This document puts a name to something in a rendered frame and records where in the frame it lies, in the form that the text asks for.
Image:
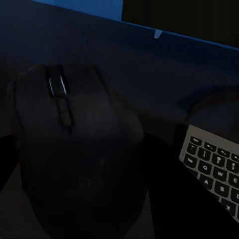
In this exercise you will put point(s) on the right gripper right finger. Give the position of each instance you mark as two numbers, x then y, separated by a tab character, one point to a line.
181	206

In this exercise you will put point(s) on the desk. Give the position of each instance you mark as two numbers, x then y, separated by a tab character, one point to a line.
162	78

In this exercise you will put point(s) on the mouse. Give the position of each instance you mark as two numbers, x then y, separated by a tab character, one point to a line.
80	147

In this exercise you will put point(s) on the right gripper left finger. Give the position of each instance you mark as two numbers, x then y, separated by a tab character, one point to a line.
8	159

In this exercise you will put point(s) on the monitor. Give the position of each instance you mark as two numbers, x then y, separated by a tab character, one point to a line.
214	21

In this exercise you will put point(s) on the keyboard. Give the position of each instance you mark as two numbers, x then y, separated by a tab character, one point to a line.
215	162

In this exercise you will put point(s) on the room divider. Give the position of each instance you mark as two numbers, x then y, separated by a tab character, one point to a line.
110	9

